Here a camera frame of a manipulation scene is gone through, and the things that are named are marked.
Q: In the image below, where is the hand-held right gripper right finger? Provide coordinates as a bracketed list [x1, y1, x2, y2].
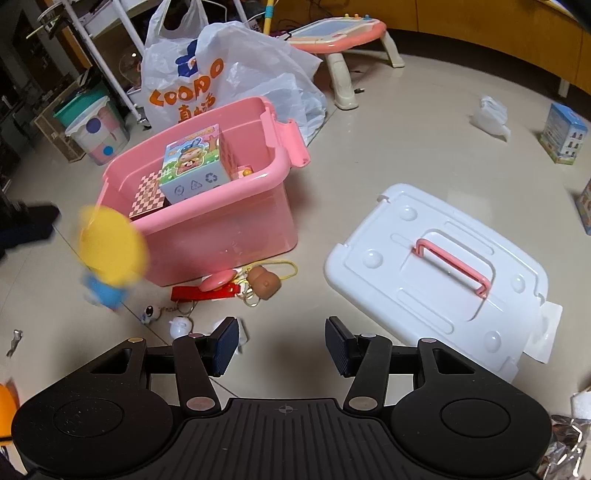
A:
[324, 316, 491, 413]

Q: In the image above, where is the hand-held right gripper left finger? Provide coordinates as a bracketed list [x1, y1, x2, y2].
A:
[88, 316, 241, 415]

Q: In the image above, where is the yellow and blue doll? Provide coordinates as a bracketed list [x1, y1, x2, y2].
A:
[76, 205, 151, 312]

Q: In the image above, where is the pink plastic storage box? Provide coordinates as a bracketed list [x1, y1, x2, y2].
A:
[99, 96, 311, 288]

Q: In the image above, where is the colourful cartoon toy box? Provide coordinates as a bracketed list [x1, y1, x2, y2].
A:
[159, 122, 232, 206]

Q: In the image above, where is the small white toy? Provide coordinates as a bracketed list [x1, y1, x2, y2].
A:
[210, 320, 249, 356]

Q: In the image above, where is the white pig figure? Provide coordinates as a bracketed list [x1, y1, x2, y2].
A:
[167, 315, 194, 340]

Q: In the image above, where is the pink round disc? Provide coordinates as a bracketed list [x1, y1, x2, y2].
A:
[201, 270, 237, 292]

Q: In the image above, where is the cardboard box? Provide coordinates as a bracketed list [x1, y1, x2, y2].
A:
[32, 80, 88, 163]

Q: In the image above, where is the pastel dotted bucket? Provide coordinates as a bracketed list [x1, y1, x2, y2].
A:
[65, 95, 131, 166]

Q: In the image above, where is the pink checkered box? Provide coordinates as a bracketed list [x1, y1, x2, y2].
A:
[129, 167, 169, 221]

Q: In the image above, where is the orange object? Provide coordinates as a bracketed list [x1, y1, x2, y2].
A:
[0, 382, 20, 455]

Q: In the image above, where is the white rolling cart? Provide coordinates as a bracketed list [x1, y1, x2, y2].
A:
[60, 0, 153, 127]

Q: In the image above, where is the silver foil bag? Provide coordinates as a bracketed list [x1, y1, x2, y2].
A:
[538, 413, 591, 480]

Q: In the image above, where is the crumpled white tissue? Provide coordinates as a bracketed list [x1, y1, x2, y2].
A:
[470, 95, 512, 141]

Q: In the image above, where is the white plastic shopping bag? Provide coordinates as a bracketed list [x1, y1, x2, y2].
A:
[140, 0, 328, 145]

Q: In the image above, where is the blue printed box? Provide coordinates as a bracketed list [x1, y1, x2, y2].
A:
[575, 178, 591, 236]
[539, 102, 589, 165]

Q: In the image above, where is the pink toy drawing table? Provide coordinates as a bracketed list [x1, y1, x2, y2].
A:
[286, 16, 406, 110]

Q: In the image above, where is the wooden desk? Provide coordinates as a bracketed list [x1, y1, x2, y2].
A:
[383, 0, 591, 97]

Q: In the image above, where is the red strap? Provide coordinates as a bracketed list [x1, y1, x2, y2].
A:
[171, 282, 243, 302]

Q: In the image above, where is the brown toy keychain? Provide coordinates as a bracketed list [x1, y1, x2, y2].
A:
[244, 265, 283, 308]

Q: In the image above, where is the yellow cord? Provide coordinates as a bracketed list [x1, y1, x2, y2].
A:
[240, 260, 298, 282]

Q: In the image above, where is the white lid with pink handle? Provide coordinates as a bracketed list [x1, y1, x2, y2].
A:
[323, 183, 563, 385]

